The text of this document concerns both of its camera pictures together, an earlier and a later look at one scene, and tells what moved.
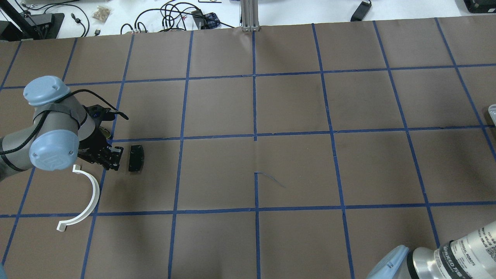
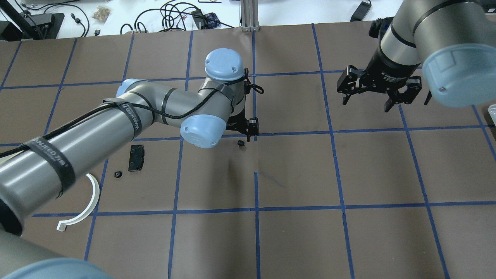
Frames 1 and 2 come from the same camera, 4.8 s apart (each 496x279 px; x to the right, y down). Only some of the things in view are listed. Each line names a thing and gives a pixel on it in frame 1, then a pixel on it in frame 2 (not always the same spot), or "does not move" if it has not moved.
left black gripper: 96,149 → 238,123
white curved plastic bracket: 62,225 does not move
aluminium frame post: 250,15 does not move
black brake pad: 136,158 does not move
